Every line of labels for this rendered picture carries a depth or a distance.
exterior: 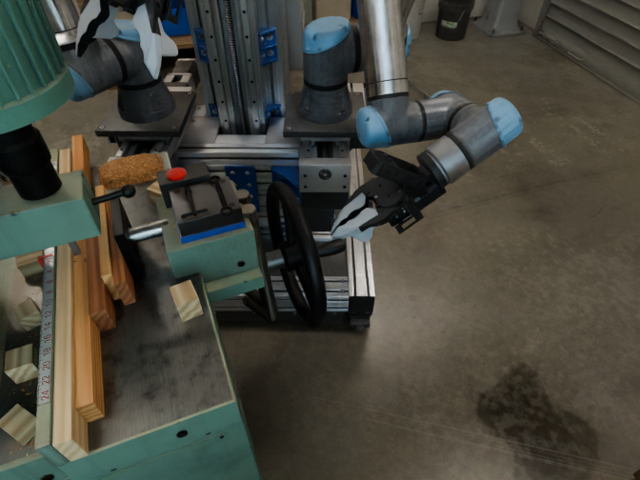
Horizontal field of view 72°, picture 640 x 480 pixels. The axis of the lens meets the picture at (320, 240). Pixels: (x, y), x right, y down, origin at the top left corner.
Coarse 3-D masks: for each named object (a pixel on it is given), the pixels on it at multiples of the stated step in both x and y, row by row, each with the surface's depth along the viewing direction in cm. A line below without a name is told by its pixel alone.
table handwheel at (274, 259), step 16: (272, 192) 82; (288, 192) 76; (272, 208) 91; (288, 208) 74; (272, 224) 95; (288, 224) 81; (304, 224) 73; (272, 240) 97; (288, 240) 83; (304, 240) 72; (272, 256) 83; (288, 256) 82; (304, 256) 72; (288, 272) 96; (304, 272) 83; (320, 272) 73; (288, 288) 95; (304, 288) 82; (320, 288) 73; (304, 304) 91; (320, 304) 75; (304, 320) 86; (320, 320) 79
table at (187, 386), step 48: (144, 192) 85; (144, 288) 68; (240, 288) 74; (144, 336) 62; (192, 336) 62; (144, 384) 57; (192, 384) 57; (96, 432) 53; (144, 432) 53; (192, 432) 57
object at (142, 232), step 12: (120, 204) 68; (120, 216) 66; (120, 228) 64; (132, 228) 69; (144, 228) 69; (156, 228) 69; (120, 240) 64; (132, 240) 69; (144, 240) 70; (132, 252) 66; (132, 264) 68
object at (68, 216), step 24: (0, 192) 58; (72, 192) 58; (0, 216) 55; (24, 216) 56; (48, 216) 57; (72, 216) 59; (96, 216) 62; (0, 240) 57; (24, 240) 58; (48, 240) 60; (72, 240) 61
